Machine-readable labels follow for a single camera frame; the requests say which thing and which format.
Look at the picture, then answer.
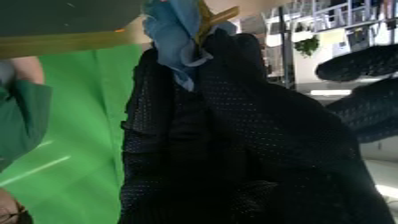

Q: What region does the light blue flower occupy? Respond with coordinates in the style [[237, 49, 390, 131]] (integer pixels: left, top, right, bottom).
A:
[[141, 0, 242, 93]]

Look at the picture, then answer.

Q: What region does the dark mat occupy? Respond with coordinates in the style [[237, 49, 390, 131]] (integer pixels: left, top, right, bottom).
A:
[[0, 0, 148, 38]]

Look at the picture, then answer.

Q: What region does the person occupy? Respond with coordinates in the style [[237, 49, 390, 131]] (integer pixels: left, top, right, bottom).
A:
[[0, 55, 56, 224]]

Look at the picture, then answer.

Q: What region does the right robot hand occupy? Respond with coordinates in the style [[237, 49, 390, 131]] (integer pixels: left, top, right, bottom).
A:
[[116, 28, 398, 224]]

